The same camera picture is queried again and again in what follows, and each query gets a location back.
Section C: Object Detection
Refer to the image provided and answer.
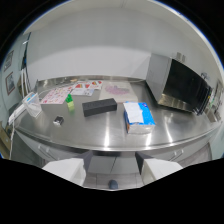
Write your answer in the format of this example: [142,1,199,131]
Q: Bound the green toy block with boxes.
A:
[64,93,76,113]

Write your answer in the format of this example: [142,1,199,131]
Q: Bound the black rectangular box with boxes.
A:
[81,97,118,118]

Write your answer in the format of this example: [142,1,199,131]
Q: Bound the red white printed sheet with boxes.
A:
[70,79,104,97]

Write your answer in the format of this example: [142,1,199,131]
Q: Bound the stainless steel microwave oven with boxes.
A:
[145,52,212,116]

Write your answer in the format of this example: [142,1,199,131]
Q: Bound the pink sticker sheet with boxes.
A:
[40,86,74,106]

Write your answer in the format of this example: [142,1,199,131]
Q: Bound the small black GoPro battery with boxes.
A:
[52,115,65,127]

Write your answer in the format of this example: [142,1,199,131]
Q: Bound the clear plastic container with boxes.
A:
[22,91,43,119]

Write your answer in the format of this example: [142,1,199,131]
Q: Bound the framed wall picture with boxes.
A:
[4,71,16,96]
[2,49,15,73]

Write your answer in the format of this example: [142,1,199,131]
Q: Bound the dark shoe tip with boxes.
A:
[107,179,120,191]

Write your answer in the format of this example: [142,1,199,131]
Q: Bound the pink patterned white sheet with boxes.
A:
[98,80,139,104]

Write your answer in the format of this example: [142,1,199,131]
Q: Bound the white power strip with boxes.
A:
[7,103,27,126]

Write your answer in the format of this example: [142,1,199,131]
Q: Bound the blue white tissue pack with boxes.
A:
[122,101,157,135]

